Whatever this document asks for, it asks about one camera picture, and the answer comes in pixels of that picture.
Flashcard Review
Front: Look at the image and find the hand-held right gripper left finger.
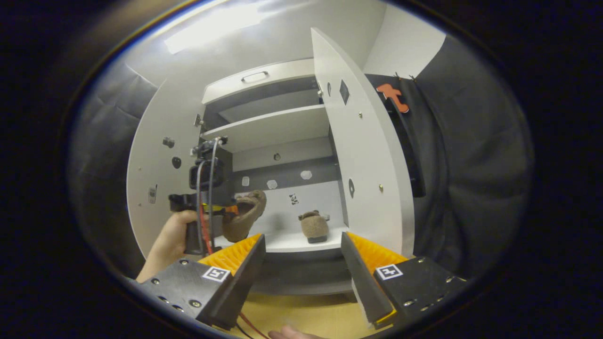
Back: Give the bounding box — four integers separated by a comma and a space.
139, 233, 266, 330

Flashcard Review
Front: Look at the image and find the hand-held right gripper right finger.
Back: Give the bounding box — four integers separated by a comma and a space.
340, 232, 467, 329

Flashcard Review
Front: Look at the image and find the brown fuzzy shoe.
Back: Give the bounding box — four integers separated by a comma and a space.
298, 210, 329, 244
222, 190, 267, 243

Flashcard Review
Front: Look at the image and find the white cabinet door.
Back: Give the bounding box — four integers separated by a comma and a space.
126, 78, 208, 258
310, 27, 415, 258

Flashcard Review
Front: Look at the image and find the white shoe cabinet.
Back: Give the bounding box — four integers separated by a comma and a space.
126, 27, 415, 297

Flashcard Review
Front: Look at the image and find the white cabinet shelf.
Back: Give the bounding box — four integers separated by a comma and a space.
202, 105, 330, 153

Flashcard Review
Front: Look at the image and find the white cabinet drawer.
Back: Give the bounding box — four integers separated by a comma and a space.
202, 59, 316, 105

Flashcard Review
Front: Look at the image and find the red cable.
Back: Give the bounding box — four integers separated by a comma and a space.
198, 160, 271, 339

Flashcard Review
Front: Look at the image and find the black cable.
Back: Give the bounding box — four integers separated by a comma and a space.
196, 138, 222, 255

